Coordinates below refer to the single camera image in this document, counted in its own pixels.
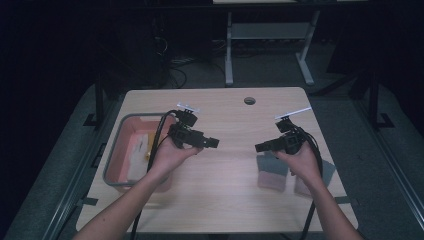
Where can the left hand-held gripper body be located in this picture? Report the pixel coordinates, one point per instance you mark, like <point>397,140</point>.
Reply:
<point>186,135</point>

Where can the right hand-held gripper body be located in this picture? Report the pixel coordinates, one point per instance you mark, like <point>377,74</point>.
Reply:
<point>293,141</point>

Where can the beige glove with orange animal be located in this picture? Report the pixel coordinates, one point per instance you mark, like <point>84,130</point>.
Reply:
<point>147,156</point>

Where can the beige glove with orange fingers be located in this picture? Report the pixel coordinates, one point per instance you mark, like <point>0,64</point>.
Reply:
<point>135,163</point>

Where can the pink basket with grey rim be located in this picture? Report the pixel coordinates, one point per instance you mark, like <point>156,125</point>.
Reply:
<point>121,150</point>

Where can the person's right hand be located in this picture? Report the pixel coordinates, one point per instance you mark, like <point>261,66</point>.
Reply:
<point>303,165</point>

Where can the person's left hand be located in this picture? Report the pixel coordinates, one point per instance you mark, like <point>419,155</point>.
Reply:
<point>166,158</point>

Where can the black tape strip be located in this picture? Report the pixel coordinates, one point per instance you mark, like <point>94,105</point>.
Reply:
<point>348,201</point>
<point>87,201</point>

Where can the black metal stand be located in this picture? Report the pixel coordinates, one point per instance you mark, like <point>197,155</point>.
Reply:
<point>99,100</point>
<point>374,100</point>

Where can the grey metal rail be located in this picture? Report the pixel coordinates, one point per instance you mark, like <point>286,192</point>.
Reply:
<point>393,166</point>
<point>76,180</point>

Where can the white metal table frame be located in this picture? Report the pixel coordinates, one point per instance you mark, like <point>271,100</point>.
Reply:
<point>266,31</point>

